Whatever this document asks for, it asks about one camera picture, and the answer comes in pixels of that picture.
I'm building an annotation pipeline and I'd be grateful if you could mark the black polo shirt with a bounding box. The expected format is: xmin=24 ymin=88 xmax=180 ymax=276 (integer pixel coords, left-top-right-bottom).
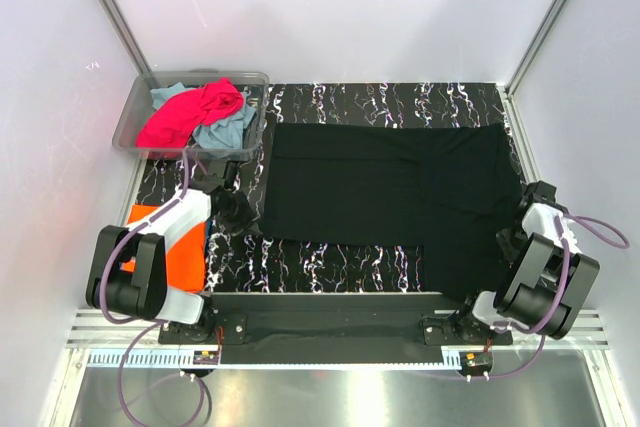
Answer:
xmin=261 ymin=123 xmax=522 ymax=301

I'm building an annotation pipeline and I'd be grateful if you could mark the folded blue t-shirt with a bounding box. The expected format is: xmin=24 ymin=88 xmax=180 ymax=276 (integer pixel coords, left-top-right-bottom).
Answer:
xmin=202 ymin=219 xmax=213 ymax=290

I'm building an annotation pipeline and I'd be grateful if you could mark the left aluminium frame post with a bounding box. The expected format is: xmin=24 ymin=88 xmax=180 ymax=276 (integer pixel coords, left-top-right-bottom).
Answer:
xmin=98 ymin=0 xmax=151 ymax=74

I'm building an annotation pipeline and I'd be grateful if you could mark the folded orange t-shirt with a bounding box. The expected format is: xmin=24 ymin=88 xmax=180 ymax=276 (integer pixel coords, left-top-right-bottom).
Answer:
xmin=151 ymin=214 xmax=207 ymax=293

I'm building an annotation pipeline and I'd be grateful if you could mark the white slotted cable duct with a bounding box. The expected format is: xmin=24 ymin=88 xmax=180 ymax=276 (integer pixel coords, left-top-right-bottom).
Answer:
xmin=88 ymin=347 xmax=493 ymax=372

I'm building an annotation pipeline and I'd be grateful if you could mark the aluminium front rail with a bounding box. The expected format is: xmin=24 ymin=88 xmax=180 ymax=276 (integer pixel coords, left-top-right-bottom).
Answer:
xmin=67 ymin=309 xmax=609 ymax=351

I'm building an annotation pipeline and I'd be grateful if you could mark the pink t-shirt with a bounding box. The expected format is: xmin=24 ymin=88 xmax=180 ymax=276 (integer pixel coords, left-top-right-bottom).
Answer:
xmin=135 ymin=78 xmax=245 ymax=149

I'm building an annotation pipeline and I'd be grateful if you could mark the grey-blue t-shirt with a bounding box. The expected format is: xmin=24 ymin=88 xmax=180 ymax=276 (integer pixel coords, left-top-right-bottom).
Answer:
xmin=149 ymin=82 xmax=257 ymax=153

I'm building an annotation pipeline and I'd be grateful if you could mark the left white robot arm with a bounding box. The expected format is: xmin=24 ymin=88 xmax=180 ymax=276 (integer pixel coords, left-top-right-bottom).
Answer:
xmin=85 ymin=161 xmax=257 ymax=343

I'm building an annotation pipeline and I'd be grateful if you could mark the aluminium frame post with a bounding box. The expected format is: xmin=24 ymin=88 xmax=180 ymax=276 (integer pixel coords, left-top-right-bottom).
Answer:
xmin=98 ymin=0 xmax=151 ymax=74
xmin=503 ymin=0 xmax=602 ymax=98

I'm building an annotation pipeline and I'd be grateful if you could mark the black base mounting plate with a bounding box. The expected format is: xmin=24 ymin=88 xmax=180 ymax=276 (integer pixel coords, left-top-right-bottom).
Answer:
xmin=159 ymin=293 xmax=512 ymax=346

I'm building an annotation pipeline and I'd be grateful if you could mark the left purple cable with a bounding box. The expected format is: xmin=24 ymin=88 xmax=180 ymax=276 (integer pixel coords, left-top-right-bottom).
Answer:
xmin=99 ymin=151 xmax=216 ymax=424

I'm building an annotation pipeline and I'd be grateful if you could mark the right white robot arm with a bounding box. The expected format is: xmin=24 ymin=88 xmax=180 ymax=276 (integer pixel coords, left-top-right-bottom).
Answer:
xmin=449 ymin=181 xmax=600 ymax=344

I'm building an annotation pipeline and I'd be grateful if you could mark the right aluminium frame post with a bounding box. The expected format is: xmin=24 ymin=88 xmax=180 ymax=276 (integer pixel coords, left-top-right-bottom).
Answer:
xmin=503 ymin=0 xmax=602 ymax=98

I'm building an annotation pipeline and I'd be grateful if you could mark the black marbled table mat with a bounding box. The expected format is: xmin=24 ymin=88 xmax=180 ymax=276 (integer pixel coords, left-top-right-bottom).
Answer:
xmin=97 ymin=81 xmax=561 ymax=308

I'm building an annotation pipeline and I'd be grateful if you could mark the clear plastic bin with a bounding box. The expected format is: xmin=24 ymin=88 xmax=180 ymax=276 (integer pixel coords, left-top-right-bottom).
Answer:
xmin=113 ymin=70 xmax=269 ymax=162

